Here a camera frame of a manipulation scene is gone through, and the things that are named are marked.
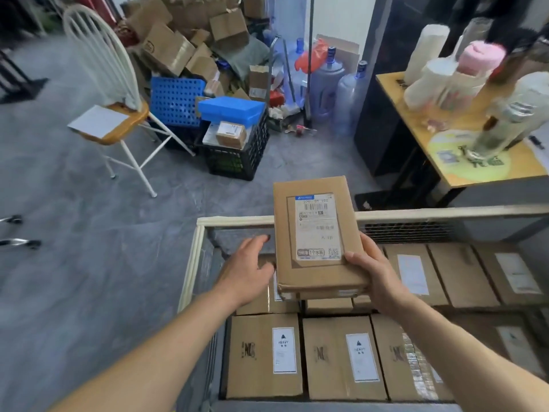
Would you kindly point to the person's left hand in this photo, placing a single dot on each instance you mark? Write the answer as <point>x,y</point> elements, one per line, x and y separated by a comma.
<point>242,274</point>

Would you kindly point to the person's right hand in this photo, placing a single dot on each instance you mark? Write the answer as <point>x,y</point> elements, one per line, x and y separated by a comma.
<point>386,287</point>

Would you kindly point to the parcel with long label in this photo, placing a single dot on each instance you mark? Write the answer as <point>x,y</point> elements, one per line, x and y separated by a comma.
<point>392,261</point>

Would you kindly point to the parcel with handwritten label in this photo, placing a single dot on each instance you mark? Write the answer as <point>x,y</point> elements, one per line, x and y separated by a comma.
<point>362,303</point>

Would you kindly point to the large labelled cardboard box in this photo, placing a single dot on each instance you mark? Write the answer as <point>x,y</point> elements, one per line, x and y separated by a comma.
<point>484,334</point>
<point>257,306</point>
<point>253,373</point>
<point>394,381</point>
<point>330,377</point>

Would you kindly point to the parcel with blue-top label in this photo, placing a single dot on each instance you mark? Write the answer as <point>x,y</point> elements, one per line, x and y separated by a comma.
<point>285,235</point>

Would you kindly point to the small parcel white label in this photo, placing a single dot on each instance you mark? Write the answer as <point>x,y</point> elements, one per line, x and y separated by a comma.
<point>489,270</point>

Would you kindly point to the person's left forearm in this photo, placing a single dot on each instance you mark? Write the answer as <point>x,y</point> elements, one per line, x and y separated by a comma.
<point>141,360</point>

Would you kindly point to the person's right forearm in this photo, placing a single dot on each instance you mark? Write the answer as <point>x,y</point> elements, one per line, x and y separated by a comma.
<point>472,360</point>

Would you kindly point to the heap of cartons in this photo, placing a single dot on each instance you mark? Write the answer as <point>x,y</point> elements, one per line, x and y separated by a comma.
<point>171,47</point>

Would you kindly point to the black plastic crate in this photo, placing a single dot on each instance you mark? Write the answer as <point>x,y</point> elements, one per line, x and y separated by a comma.
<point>176,139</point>
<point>236,165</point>

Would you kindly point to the small brown carton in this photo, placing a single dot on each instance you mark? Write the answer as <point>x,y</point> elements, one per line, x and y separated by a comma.
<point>230,135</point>

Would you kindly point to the yellow-green round sticker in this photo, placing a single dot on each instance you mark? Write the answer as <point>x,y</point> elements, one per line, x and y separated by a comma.
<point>450,154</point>

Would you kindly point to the heap of mixed rubbish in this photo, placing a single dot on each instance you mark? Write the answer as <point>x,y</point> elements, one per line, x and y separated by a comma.
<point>296,128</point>

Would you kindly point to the blue plastic box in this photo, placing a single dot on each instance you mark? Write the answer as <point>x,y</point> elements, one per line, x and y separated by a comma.
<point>231,109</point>

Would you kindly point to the small yellow table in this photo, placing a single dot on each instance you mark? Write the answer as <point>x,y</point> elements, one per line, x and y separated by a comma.
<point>411,120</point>

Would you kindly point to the blue perforated plastic crate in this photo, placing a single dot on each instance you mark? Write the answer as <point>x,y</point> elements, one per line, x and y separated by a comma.
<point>176,102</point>

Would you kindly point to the blue water jug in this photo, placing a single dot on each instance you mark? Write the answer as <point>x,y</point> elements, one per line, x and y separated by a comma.
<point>349,102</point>
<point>326,85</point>

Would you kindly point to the upright brown carton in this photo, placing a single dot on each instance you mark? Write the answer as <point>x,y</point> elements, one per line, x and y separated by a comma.
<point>258,83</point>

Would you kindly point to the clear glass jar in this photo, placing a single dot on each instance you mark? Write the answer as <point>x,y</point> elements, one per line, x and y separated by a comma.
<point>502,132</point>

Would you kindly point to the white paper sheet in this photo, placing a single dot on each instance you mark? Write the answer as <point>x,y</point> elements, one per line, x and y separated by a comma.
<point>542,158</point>
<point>96,122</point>

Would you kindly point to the white plastic cup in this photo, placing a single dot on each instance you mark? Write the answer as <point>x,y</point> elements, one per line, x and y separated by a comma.
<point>424,85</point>

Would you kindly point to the black pen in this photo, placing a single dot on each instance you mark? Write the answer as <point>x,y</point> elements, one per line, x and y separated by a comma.
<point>536,142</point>

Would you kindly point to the red plastic object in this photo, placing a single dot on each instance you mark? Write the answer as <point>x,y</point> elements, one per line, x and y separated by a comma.
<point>311,57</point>

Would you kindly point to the chrome swivel chair base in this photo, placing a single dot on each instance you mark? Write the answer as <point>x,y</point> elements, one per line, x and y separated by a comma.
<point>17,243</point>

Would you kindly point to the pink lid clear tumbler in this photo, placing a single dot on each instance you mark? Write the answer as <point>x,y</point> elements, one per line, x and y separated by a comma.
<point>476,64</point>

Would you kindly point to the white lid drink cup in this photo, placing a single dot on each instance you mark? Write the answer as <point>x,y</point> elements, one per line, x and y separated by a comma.
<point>529,94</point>

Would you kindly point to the black lid steel flask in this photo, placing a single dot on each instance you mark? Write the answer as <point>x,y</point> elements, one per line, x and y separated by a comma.
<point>512,60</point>

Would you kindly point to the large pale blue jug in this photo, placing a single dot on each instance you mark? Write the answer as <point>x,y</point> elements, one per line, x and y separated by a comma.
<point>287,12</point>

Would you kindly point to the black floor stand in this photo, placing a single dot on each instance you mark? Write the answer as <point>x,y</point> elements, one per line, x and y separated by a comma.
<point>21,90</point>

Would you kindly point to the dark red bulky object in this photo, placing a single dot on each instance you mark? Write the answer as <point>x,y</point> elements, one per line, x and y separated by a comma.
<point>96,6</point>

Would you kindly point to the white metal stool frame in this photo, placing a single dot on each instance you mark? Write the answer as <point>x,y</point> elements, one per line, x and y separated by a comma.
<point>120,128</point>

